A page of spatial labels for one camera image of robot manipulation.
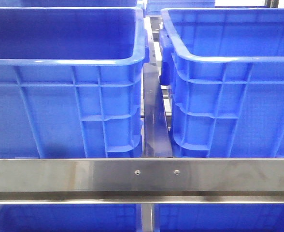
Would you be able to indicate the lower left blue crate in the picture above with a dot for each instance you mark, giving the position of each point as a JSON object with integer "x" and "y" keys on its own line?
{"x": 70, "y": 218}

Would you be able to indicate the blue plastic crate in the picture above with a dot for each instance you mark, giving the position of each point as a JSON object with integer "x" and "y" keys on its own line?
{"x": 70, "y": 82}
{"x": 225, "y": 70}

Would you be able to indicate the left blue plastic crate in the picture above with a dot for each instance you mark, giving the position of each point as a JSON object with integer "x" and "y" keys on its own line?
{"x": 70, "y": 82}

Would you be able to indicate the rear left blue crate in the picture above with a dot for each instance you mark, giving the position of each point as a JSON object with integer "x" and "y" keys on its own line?
{"x": 73, "y": 3}

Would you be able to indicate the right blue plastic crate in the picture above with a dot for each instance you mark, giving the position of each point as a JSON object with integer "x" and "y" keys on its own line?
{"x": 225, "y": 70}

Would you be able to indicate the rear right blue crate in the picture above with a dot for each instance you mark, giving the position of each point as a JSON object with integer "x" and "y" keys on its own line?
{"x": 154, "y": 7}

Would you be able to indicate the stainless steel rack frame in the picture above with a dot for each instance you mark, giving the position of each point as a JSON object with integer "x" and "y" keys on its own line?
{"x": 156, "y": 177}

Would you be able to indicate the lower right blue crate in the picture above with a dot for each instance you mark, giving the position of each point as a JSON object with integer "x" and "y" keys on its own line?
{"x": 220, "y": 218}

